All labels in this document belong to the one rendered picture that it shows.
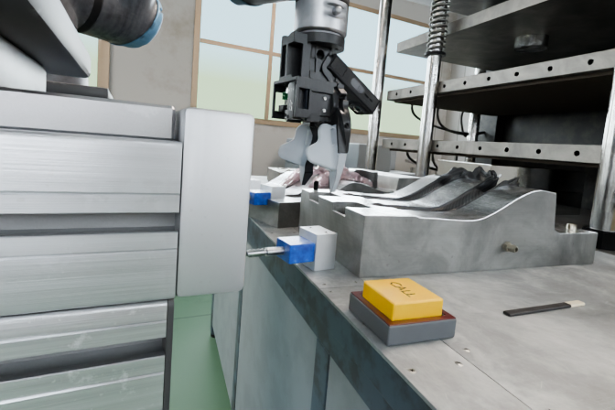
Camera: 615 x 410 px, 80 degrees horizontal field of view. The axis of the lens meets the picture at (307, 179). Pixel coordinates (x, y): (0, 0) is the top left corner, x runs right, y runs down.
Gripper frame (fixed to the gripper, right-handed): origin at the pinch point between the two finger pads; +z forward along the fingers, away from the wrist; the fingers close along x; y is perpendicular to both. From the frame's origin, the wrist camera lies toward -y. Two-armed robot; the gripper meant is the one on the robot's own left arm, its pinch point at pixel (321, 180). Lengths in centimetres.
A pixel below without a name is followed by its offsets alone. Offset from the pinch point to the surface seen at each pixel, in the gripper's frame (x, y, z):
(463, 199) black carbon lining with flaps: 2.6, -30.1, 2.7
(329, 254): 2.5, -0.7, 10.6
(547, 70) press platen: -16, -90, -33
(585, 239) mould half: 15, -49, 8
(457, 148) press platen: -50, -97, -8
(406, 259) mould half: 8.2, -10.5, 10.5
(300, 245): 2.1, 4.1, 8.9
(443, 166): -55, -96, -1
